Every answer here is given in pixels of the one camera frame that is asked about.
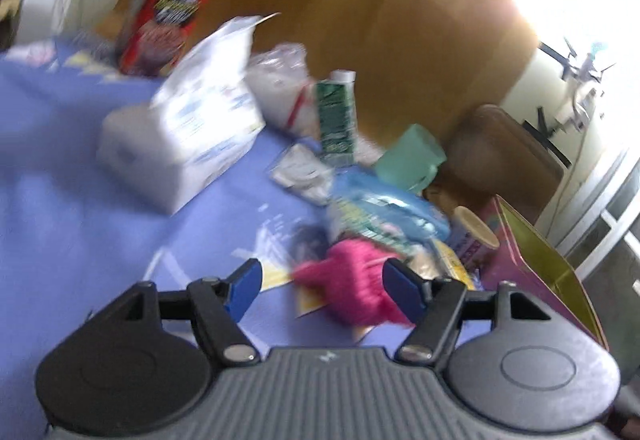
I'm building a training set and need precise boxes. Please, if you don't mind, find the red cereal box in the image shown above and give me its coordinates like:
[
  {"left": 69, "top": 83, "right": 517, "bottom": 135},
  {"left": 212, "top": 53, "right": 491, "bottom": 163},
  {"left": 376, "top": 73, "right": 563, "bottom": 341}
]
[{"left": 115, "top": 0, "right": 208, "bottom": 76}]

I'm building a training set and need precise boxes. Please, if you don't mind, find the clear plastic bag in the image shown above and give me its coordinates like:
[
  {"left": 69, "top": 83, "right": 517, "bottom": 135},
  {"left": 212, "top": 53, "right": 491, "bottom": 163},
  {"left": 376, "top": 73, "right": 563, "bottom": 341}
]
[{"left": 245, "top": 43, "right": 320, "bottom": 139}]

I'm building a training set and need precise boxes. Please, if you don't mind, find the blue patterned tablecloth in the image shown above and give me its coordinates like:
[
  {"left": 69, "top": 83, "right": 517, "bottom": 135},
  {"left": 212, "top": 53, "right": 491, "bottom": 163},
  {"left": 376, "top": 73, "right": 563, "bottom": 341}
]
[{"left": 0, "top": 34, "right": 501, "bottom": 440}]

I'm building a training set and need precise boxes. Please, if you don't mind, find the white power strip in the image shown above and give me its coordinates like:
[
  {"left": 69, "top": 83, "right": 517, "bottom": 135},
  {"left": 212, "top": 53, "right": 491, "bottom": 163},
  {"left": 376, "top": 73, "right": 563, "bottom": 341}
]
[{"left": 564, "top": 41, "right": 613, "bottom": 131}]

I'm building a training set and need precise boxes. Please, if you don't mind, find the pink macaron biscuit tin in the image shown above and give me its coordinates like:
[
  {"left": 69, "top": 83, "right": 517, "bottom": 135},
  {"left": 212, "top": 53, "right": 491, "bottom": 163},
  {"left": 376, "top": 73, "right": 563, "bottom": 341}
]
[{"left": 480, "top": 195, "right": 608, "bottom": 347}]

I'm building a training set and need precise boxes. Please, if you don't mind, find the brown chair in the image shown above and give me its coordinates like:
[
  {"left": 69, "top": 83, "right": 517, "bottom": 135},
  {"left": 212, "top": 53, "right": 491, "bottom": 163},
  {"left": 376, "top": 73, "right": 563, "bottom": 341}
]
[{"left": 423, "top": 104, "right": 564, "bottom": 223}]

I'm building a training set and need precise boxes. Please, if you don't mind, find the small silver foil packet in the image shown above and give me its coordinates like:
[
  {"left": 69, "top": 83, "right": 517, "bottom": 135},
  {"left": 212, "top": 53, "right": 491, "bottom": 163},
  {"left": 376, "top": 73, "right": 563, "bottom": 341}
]
[{"left": 269, "top": 143, "right": 334, "bottom": 206}]

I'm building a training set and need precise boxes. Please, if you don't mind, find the white tissue pack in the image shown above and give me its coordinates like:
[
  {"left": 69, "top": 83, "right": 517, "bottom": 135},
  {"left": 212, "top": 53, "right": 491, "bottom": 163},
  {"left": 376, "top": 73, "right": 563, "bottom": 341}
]
[{"left": 96, "top": 16, "right": 266, "bottom": 215}]

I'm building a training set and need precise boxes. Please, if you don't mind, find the green white carton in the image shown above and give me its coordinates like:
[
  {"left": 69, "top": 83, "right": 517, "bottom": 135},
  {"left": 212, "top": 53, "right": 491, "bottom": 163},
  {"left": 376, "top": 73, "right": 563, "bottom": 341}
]
[{"left": 314, "top": 70, "right": 357, "bottom": 168}]

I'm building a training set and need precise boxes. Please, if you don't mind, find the blue toothbrush case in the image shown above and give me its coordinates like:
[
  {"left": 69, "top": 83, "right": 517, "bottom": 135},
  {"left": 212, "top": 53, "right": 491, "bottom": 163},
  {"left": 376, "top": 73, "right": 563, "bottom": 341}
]
[{"left": 326, "top": 168, "right": 450, "bottom": 252}]

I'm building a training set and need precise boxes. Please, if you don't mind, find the pink knitted soft item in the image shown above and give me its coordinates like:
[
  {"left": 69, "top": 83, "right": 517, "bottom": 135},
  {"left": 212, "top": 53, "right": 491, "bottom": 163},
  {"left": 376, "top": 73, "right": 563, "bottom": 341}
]
[{"left": 293, "top": 239, "right": 410, "bottom": 327}]

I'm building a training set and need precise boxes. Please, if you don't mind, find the paper cup with pink print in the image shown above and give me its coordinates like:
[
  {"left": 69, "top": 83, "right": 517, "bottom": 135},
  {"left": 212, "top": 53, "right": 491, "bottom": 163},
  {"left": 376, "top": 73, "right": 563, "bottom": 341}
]
[{"left": 446, "top": 206, "right": 500, "bottom": 272}]

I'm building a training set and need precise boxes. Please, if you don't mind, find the mint green plastic cup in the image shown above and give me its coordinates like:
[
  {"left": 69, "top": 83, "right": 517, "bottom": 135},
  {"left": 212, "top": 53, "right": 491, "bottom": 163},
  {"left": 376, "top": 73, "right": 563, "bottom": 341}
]
[{"left": 373, "top": 124, "right": 447, "bottom": 193}]

